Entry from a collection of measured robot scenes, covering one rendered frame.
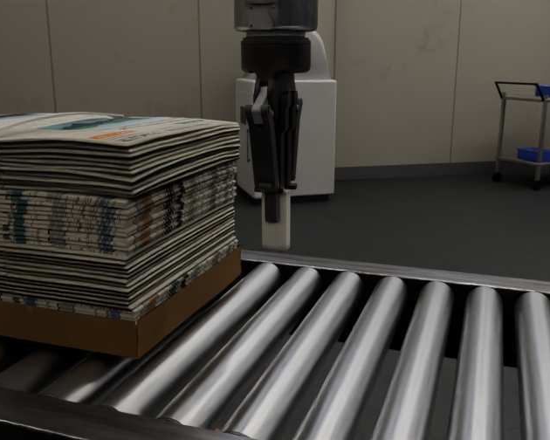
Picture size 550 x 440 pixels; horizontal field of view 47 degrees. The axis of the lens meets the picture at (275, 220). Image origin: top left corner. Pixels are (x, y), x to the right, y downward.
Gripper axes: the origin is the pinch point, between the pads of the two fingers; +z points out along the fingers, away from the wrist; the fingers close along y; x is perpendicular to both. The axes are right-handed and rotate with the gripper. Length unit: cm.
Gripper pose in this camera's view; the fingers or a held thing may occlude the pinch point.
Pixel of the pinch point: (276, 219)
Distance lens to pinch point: 72.8
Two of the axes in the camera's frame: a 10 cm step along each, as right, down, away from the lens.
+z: 0.0, 9.7, 2.5
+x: 9.5, 0.8, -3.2
